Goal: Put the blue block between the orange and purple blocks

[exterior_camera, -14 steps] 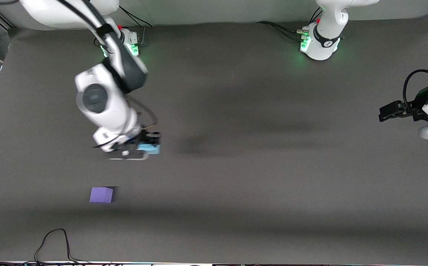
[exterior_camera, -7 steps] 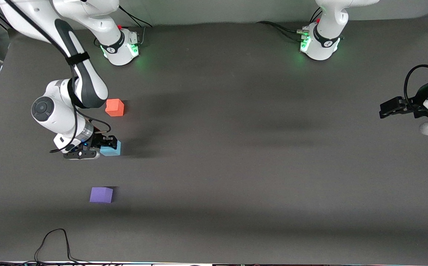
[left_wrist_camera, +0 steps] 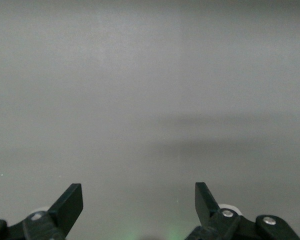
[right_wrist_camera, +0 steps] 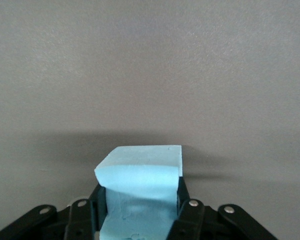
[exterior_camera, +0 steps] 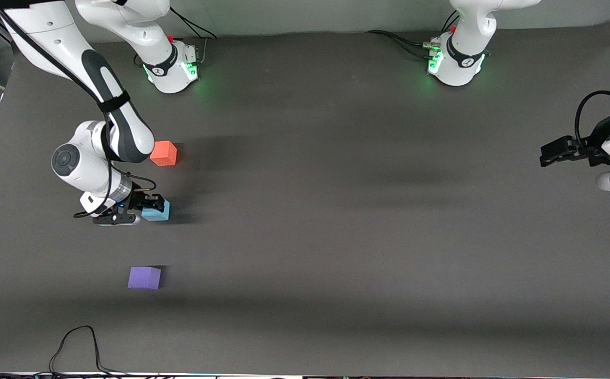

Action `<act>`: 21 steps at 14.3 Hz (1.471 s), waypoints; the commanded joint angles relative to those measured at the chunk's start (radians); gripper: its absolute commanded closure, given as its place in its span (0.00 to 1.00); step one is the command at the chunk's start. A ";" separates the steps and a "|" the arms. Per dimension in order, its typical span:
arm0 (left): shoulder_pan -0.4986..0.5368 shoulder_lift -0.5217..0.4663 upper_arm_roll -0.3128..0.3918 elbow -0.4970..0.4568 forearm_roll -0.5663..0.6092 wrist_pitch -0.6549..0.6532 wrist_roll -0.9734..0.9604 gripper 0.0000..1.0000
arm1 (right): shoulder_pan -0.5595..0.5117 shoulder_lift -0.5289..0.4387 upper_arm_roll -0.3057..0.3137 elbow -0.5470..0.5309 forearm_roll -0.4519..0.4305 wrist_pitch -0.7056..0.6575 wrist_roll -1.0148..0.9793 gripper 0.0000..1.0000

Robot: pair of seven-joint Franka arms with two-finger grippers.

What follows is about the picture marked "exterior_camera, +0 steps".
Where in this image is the orange foam block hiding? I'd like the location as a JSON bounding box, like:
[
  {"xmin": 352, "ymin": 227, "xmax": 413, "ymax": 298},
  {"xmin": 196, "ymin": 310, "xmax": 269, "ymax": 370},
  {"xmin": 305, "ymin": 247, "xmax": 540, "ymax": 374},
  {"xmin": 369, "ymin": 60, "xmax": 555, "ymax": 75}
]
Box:
[{"xmin": 150, "ymin": 141, "xmax": 178, "ymax": 167}]

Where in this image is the purple foam block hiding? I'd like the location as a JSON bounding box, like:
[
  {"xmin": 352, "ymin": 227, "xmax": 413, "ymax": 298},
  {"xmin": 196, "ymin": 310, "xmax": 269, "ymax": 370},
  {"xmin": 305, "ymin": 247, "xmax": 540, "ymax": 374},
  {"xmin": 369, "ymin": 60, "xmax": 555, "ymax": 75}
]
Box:
[{"xmin": 127, "ymin": 266, "xmax": 162, "ymax": 290}]

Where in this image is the light blue foam block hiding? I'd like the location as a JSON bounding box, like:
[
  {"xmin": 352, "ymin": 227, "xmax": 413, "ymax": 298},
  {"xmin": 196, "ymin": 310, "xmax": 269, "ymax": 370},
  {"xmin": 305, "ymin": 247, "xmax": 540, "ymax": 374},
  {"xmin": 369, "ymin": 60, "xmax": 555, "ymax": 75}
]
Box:
[{"xmin": 141, "ymin": 199, "xmax": 171, "ymax": 222}]

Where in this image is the black right arm wrist cable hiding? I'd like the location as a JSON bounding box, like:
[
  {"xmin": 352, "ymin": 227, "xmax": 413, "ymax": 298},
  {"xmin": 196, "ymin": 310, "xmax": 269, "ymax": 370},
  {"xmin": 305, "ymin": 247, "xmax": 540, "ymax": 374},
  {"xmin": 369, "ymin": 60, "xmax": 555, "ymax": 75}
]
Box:
[{"xmin": 0, "ymin": 9, "xmax": 158, "ymax": 220}]

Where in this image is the black right arm base cable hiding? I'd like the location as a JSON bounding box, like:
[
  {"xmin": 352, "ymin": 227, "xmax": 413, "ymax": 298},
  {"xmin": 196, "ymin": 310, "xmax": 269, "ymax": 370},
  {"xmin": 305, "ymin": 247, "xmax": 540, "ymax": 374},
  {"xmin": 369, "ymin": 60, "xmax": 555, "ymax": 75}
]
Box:
[{"xmin": 168, "ymin": 8, "xmax": 216, "ymax": 67}]

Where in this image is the dark grey table mat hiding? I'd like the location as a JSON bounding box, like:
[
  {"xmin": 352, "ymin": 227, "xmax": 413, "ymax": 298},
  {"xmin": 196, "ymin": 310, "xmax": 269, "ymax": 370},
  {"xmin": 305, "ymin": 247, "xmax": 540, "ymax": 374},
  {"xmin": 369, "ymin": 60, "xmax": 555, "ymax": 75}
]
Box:
[{"xmin": 0, "ymin": 18, "xmax": 610, "ymax": 376}]

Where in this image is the thin black looped cable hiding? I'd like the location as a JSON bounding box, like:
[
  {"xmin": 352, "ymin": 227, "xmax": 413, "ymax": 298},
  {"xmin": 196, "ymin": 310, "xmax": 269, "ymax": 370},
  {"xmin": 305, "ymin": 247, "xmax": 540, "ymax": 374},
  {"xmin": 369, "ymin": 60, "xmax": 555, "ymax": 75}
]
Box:
[{"xmin": 49, "ymin": 325, "xmax": 126, "ymax": 377}]

